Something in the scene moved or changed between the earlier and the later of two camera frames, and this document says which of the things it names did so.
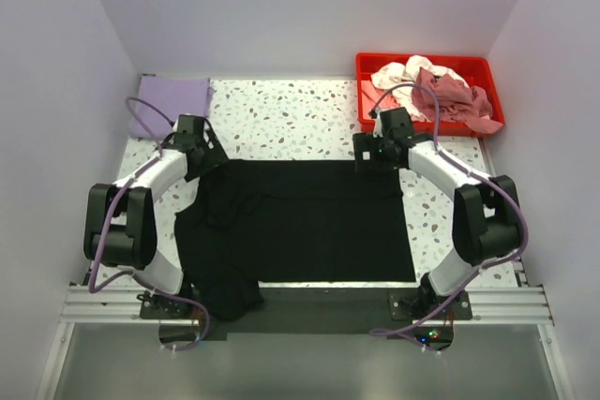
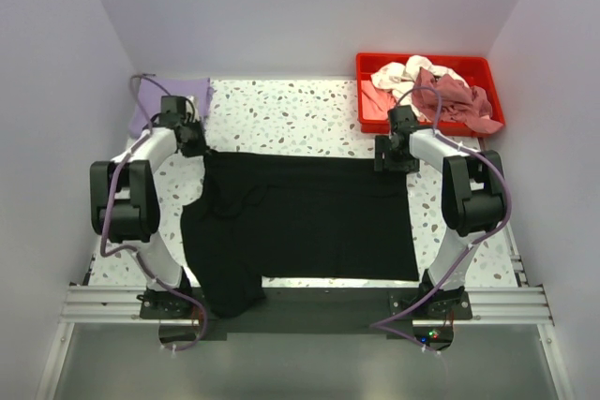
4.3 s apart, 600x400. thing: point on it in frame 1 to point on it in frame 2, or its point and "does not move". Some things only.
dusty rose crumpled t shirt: (447, 98) does not move
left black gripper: (216, 155) to (202, 148)
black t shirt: (244, 221) does not move
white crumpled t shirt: (399, 79) does not move
